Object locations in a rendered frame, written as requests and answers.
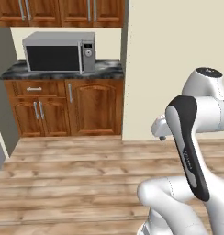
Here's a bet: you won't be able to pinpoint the black glass microwave door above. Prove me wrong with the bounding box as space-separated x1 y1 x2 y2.
23 40 84 74

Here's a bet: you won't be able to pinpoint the grey microwave oven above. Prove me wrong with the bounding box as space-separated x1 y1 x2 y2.
21 30 96 75

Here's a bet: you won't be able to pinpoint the brown wooden base cupboards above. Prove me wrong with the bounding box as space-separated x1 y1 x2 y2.
3 78 125 138

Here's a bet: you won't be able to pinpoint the silver microwave door handle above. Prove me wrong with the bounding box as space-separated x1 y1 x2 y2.
77 41 84 75

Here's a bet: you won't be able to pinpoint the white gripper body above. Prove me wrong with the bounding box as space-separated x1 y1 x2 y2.
150 114 173 138

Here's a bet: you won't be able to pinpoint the brown wooden wall cupboards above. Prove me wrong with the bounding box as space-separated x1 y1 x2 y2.
0 0 126 28

